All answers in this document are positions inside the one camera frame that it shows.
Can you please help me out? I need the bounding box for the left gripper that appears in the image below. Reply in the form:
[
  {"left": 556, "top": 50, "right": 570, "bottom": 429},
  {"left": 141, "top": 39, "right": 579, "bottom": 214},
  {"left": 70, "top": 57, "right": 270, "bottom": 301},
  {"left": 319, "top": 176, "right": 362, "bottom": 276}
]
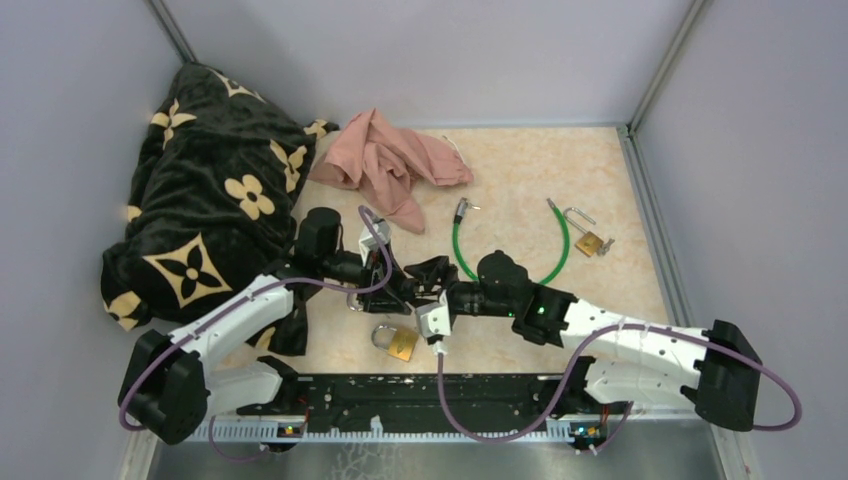
[{"left": 320, "top": 241, "right": 416, "bottom": 314}]

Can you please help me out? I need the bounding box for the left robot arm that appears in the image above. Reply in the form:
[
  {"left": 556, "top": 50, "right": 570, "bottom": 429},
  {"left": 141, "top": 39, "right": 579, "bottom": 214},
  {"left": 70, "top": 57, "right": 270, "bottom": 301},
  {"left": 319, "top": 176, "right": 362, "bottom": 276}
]
[{"left": 117, "top": 206, "right": 397, "bottom": 445}]

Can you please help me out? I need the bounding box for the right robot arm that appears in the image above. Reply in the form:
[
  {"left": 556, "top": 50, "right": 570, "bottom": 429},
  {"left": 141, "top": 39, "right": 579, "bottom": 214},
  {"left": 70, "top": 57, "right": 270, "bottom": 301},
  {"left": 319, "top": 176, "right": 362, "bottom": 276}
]
[{"left": 404, "top": 250, "right": 762, "bottom": 432}]

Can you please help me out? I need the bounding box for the pink cloth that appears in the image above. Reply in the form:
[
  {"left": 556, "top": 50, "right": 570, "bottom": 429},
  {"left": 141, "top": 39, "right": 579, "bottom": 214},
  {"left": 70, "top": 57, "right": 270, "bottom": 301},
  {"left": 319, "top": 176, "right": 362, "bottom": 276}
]
[{"left": 309, "top": 109, "right": 474, "bottom": 234}]

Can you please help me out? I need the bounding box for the black floral blanket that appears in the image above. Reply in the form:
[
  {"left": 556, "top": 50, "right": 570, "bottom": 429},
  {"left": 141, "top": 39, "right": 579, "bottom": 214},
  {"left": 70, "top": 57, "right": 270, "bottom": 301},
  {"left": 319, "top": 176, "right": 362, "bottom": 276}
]
[{"left": 100, "top": 63, "right": 335, "bottom": 331}]

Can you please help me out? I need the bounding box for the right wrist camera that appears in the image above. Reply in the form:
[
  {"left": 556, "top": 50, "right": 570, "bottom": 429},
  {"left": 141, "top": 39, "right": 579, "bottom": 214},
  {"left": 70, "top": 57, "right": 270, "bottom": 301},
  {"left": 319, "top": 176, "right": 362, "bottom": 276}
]
[{"left": 414, "top": 302, "right": 453, "bottom": 345}]

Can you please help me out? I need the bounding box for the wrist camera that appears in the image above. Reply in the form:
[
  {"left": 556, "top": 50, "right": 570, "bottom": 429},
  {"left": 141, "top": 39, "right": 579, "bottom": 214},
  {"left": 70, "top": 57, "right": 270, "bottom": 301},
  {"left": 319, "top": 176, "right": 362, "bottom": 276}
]
[
  {"left": 414, "top": 302, "right": 453, "bottom": 345},
  {"left": 358, "top": 219, "right": 391, "bottom": 266}
]

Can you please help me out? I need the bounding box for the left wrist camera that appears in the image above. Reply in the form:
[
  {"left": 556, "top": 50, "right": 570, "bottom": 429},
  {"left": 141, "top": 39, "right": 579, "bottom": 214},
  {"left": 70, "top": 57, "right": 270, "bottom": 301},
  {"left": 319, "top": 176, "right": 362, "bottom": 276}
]
[{"left": 358, "top": 219, "right": 391, "bottom": 266}]

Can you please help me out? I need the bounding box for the green cable lock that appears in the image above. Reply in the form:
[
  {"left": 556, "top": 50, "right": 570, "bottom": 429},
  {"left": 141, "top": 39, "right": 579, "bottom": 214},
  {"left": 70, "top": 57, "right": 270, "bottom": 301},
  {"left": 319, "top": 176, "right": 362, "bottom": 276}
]
[{"left": 451, "top": 197, "right": 570, "bottom": 285}]

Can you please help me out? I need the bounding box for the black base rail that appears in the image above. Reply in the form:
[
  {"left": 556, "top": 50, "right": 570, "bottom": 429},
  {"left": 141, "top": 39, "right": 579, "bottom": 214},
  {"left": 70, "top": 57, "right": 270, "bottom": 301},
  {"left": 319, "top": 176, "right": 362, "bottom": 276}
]
[{"left": 239, "top": 374, "right": 561, "bottom": 434}]

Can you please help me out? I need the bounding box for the brass padlock on cable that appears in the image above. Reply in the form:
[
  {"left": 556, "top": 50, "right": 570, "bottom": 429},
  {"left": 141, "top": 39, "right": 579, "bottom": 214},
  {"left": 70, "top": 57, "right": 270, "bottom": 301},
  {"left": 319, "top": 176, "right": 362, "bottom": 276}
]
[{"left": 563, "top": 207, "right": 615, "bottom": 257}]

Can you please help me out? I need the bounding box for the aluminium frame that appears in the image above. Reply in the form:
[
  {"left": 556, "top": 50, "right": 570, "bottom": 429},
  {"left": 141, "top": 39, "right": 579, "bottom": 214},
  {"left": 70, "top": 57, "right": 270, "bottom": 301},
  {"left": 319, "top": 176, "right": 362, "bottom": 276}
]
[{"left": 116, "top": 1, "right": 761, "bottom": 479}]

